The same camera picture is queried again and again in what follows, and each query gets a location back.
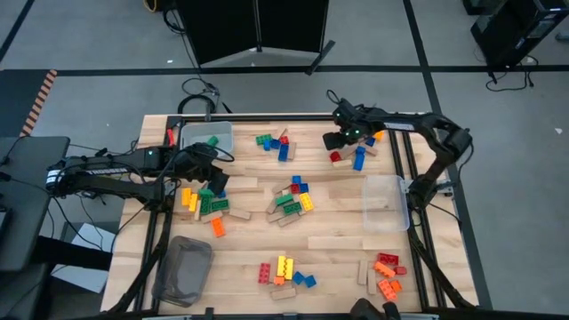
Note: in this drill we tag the clear plastic bin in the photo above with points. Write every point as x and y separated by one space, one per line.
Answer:
384 204

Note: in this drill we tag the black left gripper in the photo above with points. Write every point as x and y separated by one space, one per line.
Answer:
197 162

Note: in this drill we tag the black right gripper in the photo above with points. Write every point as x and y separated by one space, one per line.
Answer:
355 120

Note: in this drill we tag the orange long brick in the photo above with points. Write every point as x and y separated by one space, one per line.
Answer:
387 290
384 269
218 227

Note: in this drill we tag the red tag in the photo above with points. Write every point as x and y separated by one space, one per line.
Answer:
170 137

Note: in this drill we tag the yellow long brick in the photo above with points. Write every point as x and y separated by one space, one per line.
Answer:
306 202
289 269
193 202
281 266

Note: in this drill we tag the white plastic bin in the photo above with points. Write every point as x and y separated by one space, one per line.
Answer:
195 133

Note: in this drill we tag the red square brick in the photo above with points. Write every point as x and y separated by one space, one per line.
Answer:
284 140
335 156
400 270
295 188

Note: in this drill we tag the black aluminium table frame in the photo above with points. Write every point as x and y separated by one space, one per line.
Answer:
284 118

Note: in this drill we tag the blue long brick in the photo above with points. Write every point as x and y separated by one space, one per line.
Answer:
358 163
283 152

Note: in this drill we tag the orange black hazard strip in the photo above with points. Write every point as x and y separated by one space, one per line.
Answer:
40 100

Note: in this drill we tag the black side desk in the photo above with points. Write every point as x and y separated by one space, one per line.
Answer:
26 200

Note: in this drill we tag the red long brick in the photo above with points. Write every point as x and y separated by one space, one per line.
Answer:
264 273
387 258

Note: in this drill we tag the orange square brick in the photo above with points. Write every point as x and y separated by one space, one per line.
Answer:
396 285
279 280
379 135

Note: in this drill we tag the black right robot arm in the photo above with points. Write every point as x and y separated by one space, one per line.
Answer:
427 124

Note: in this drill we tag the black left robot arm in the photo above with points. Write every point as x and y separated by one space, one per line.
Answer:
111 171

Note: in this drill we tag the dark smoked plastic bin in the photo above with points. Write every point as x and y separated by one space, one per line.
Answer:
184 271

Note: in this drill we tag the amber long brick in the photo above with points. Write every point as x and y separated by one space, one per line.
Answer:
186 196

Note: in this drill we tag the black equipment rack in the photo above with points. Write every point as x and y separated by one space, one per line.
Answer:
511 26

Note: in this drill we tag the black folding screen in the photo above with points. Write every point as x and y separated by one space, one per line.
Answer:
222 26

